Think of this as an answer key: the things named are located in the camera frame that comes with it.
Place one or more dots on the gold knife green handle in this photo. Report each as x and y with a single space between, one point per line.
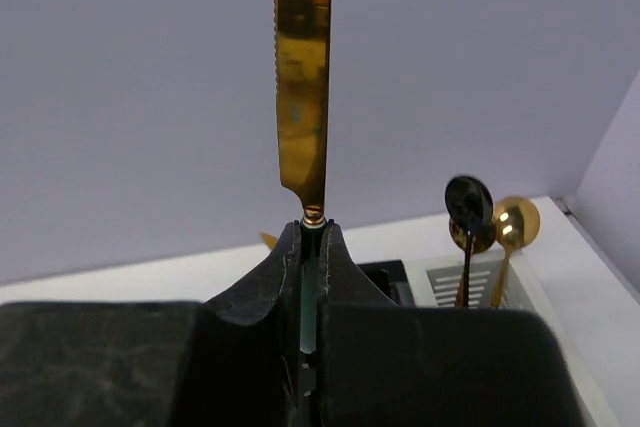
269 240
302 59

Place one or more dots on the gold spoon green handle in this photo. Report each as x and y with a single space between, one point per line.
517 222
481 241

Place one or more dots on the black utensil container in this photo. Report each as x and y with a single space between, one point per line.
391 278

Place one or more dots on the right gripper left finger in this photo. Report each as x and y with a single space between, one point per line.
229 361

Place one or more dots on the white utensil container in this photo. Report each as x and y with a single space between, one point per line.
597 327

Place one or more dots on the black spoon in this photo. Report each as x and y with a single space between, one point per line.
469 204

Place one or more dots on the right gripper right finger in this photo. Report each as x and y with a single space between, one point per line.
381 364

